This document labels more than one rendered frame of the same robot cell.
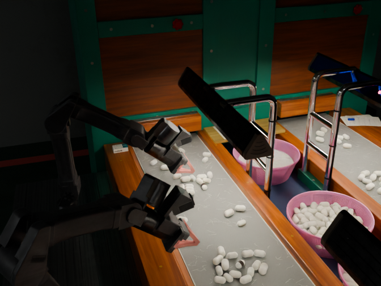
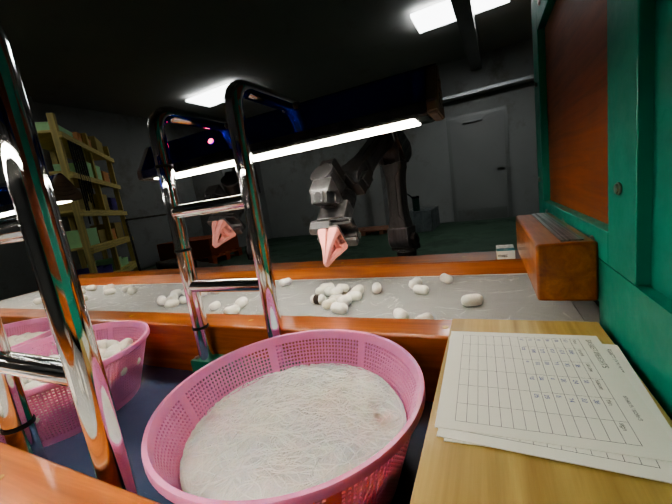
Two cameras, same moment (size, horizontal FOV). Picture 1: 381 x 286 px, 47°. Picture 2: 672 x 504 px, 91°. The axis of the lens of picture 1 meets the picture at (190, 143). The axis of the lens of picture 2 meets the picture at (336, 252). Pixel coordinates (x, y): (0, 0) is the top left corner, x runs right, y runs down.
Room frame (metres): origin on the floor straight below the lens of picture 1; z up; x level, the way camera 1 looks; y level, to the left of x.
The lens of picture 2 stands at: (1.81, -0.49, 0.95)
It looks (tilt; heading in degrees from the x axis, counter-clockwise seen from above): 10 degrees down; 133
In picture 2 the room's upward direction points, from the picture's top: 8 degrees counter-clockwise
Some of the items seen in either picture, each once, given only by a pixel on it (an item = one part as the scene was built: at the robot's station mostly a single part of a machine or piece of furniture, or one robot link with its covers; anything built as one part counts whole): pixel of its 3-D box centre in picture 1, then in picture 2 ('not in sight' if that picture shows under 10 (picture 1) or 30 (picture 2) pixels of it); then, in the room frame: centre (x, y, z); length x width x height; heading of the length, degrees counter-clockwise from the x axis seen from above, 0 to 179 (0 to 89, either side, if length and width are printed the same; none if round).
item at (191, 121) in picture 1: (166, 125); (545, 246); (1.71, 0.10, 0.83); 0.30 x 0.06 x 0.07; 107
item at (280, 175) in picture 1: (265, 162); (297, 425); (1.55, -0.30, 0.72); 0.27 x 0.27 x 0.10
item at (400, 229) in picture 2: (64, 155); (397, 195); (1.27, 0.41, 0.92); 0.07 x 0.06 x 0.33; 5
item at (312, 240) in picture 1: (327, 225); (62, 380); (1.13, -0.43, 0.72); 0.27 x 0.27 x 0.10
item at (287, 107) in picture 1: (306, 104); not in sight; (1.91, -0.55, 0.83); 0.30 x 0.06 x 0.07; 107
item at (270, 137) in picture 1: (238, 150); (252, 238); (1.33, -0.16, 0.90); 0.20 x 0.19 x 0.45; 17
